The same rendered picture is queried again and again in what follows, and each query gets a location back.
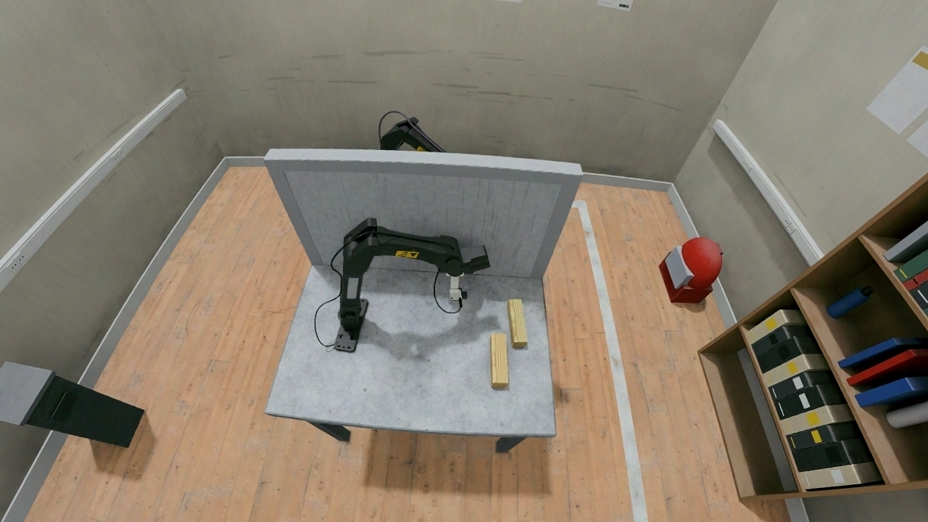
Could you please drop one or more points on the grey panel wall with small slot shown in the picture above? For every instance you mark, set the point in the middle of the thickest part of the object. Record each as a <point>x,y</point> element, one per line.
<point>515,207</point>

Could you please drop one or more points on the short wooden block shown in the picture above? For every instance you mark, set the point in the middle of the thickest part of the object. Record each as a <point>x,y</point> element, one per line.
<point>516,323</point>
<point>498,360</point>

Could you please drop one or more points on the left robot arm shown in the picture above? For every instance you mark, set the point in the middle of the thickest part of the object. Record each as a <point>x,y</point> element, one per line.
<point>408,134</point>

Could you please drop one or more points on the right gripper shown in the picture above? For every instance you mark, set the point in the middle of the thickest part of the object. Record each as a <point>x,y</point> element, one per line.
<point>455,292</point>

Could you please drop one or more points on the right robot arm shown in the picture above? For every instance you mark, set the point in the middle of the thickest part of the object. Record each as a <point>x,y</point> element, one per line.
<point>359,254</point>

